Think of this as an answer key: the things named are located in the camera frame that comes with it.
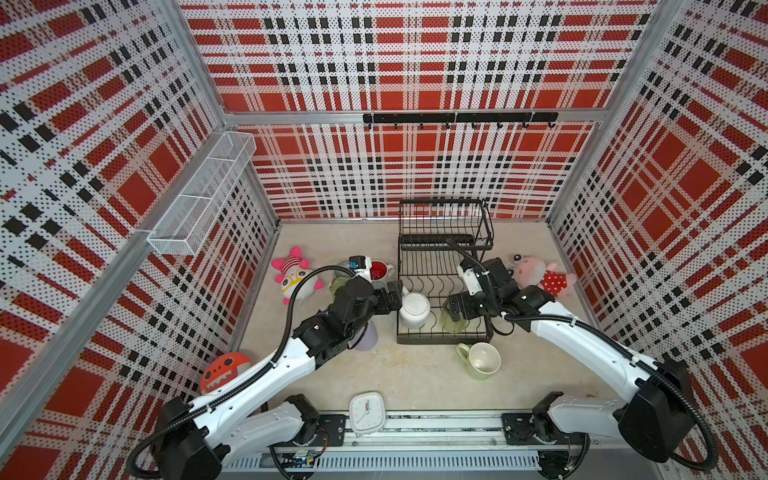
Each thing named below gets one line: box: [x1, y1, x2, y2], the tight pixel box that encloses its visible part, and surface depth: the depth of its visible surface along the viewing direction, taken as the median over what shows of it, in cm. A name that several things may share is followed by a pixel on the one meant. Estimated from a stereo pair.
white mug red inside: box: [370, 259, 395, 283], surface depth 100 cm
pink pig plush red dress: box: [508, 254, 577, 299], surface depth 98 cm
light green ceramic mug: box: [456, 342, 502, 380], surface depth 80 cm
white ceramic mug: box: [399, 286, 431, 328], surface depth 86 cm
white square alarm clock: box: [349, 392, 386, 437], surface depth 76 cm
